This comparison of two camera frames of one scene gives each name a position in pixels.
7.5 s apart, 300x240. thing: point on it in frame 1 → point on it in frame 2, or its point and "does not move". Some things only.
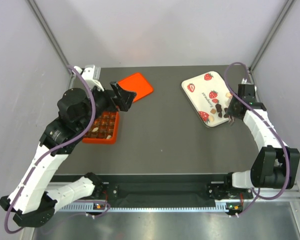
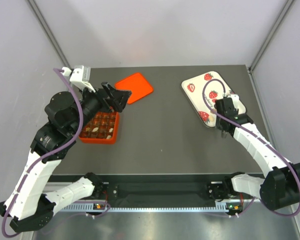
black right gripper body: [232, 107] → [219, 121]
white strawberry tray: [208, 94] does not move
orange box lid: [137, 83] does not move
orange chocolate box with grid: [104, 129] does not move
